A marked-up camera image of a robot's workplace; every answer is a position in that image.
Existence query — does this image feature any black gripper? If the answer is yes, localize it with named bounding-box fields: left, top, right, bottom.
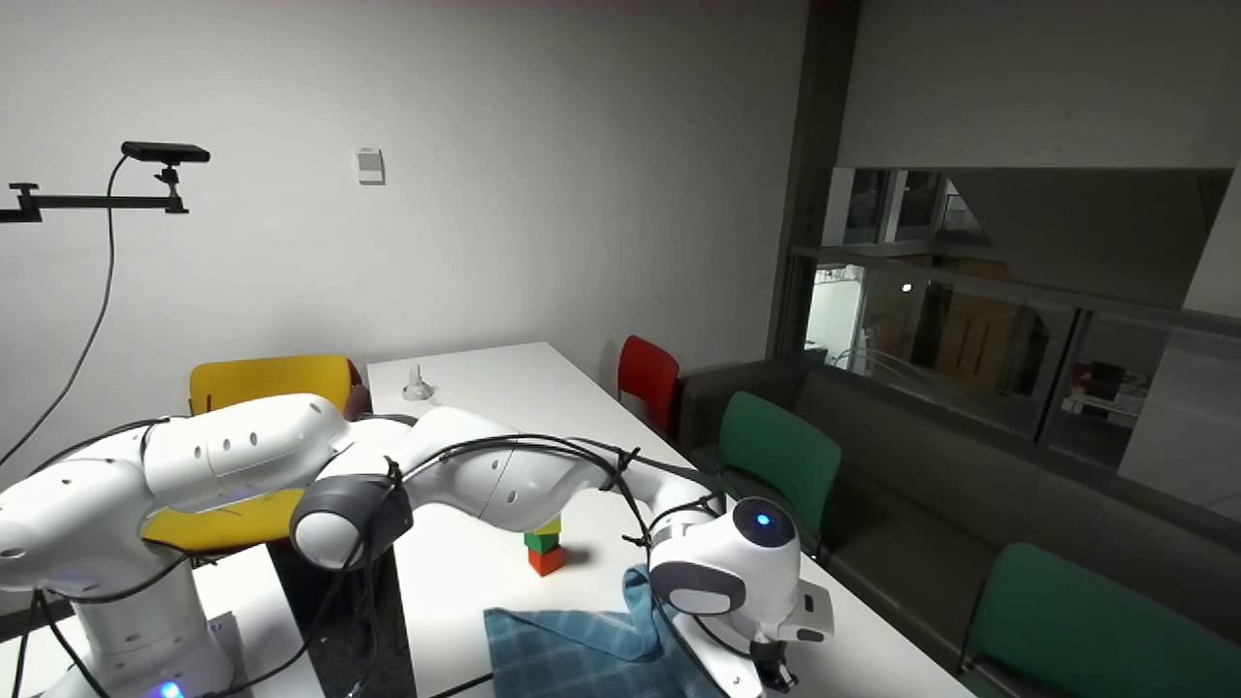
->
left=749, top=634, right=799, bottom=692

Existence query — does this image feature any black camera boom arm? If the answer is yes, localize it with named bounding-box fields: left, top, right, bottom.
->
left=0, top=161, right=193, bottom=223

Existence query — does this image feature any blue striped towel cloth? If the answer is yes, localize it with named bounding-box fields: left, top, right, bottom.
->
left=480, top=563, right=731, bottom=698

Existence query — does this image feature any green chair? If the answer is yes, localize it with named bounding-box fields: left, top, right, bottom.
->
left=961, top=540, right=1241, bottom=698
left=715, top=389, right=847, bottom=545

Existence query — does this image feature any green block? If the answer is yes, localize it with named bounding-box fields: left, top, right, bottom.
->
left=520, top=517, right=568, bottom=557

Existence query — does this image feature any red chair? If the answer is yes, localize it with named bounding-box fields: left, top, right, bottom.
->
left=612, top=334, right=685, bottom=440

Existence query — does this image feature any black camera cable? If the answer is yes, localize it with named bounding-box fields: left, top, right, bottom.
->
left=0, top=156, right=130, bottom=474

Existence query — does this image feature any glass interior window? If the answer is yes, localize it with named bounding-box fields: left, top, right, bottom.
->
left=799, top=166, right=1241, bottom=519

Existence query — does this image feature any black camera on boom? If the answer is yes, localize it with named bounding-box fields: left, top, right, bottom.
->
left=122, top=137, right=214, bottom=166

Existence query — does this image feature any yellow chair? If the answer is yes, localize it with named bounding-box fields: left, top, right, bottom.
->
left=139, top=352, right=366, bottom=555

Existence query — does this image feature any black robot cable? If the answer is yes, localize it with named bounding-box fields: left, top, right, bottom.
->
left=0, top=409, right=731, bottom=698

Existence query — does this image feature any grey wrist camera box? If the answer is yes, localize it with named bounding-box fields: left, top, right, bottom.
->
left=786, top=583, right=839, bottom=648

